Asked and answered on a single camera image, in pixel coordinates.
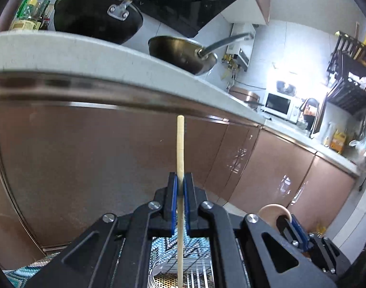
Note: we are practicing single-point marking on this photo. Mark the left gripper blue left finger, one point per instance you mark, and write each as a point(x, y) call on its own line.
point(170, 203)

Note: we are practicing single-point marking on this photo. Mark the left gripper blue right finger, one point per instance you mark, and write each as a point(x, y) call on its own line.
point(190, 204)

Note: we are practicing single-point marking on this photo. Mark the wooden chopstick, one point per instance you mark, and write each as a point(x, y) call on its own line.
point(180, 200)

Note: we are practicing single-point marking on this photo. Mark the chrome kitchen faucet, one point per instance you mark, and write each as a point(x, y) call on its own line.
point(309, 110)

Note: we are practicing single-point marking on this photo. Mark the zigzag patterned table mat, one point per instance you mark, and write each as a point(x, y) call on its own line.
point(162, 270)

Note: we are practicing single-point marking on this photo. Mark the yellow detergent bottle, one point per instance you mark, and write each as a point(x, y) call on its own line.
point(338, 141)

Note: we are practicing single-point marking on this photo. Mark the copper rice cooker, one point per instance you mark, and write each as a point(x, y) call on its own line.
point(246, 96)

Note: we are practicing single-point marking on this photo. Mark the white microwave oven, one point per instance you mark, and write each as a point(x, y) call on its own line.
point(282, 105)

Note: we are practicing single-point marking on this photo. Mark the brass coloured wok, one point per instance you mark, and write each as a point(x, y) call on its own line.
point(189, 55)

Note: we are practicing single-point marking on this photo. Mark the white water heater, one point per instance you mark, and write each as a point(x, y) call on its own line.
point(241, 51)

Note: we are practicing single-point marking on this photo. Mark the black dish rack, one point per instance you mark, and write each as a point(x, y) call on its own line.
point(347, 74)

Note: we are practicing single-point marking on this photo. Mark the black wok with lid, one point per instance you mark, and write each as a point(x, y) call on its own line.
point(114, 21)

